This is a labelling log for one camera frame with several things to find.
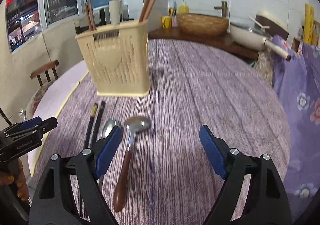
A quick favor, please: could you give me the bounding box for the water dispenser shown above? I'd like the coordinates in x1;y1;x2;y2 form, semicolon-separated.
74;5;133;34

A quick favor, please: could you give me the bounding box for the left hand orange glove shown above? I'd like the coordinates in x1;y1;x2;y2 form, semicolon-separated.
0;158;29;202

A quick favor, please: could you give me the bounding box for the brown wooden chopstick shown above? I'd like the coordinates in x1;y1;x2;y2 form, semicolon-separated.
87;0;97;31
143;0;156;21

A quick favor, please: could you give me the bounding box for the black chopstick plain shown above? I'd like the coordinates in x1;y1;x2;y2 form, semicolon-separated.
90;101;106;148

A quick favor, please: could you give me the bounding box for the paper towel roll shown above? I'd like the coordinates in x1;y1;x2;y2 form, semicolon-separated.
108;0;122;24

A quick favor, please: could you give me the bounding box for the yellow package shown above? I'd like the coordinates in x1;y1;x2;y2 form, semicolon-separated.
303;3;314;45

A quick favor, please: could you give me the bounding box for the cream frying pan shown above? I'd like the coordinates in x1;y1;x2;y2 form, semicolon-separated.
229;16;291;61

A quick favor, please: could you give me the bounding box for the woven basin sink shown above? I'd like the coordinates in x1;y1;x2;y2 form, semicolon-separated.
177;13;229;36

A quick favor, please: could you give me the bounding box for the large steel spoon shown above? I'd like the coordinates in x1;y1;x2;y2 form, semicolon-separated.
98;117;120;191

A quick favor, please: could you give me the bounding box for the wooden chair with cushion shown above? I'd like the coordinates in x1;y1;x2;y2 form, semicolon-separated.
30;60;60;87

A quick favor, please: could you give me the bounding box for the yellow cup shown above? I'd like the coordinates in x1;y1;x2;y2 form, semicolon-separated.
161;16;172;29

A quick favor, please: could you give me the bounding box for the black chopstick gold band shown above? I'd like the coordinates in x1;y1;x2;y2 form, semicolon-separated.
78;103;98;218

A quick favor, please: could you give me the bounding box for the steel spoon wooden handle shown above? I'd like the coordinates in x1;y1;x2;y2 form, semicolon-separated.
113;116;151;213

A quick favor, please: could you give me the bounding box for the purple floral cloth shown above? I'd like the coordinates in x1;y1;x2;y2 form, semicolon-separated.
273;36;319;220

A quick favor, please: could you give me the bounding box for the cream perforated utensil holder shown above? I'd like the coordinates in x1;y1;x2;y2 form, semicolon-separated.
75;20;151;97

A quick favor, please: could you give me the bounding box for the pug print seat cushion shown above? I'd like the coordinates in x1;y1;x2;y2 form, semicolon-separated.
25;81;54;119

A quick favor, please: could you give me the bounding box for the brass faucet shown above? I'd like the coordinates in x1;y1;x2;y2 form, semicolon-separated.
214;1;228;18

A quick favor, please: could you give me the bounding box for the yellow soap bottle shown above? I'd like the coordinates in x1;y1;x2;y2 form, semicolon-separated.
177;0;189;14

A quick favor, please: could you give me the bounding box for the dark wooden counter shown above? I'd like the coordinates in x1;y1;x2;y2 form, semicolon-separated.
148;27;259;60

